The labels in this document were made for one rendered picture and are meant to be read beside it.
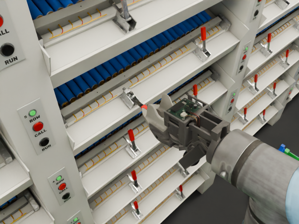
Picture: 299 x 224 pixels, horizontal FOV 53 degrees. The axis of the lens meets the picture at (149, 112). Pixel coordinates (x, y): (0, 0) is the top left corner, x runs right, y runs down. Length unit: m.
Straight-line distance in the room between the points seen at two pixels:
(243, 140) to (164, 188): 0.79
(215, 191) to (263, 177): 1.22
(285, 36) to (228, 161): 1.00
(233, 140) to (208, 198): 1.17
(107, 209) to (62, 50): 0.60
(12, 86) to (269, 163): 0.40
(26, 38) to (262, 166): 0.39
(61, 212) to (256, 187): 0.48
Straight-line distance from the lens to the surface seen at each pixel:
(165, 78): 0.79
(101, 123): 0.69
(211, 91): 1.07
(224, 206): 1.67
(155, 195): 1.26
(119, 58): 0.76
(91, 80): 0.71
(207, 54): 0.87
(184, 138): 0.56
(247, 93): 1.40
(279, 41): 1.40
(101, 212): 1.01
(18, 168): 0.65
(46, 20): 0.56
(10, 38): 0.46
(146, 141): 0.90
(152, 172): 1.07
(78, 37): 0.57
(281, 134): 2.07
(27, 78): 0.50
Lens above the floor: 1.46
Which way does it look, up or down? 46 degrees down
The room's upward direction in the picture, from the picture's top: straight up
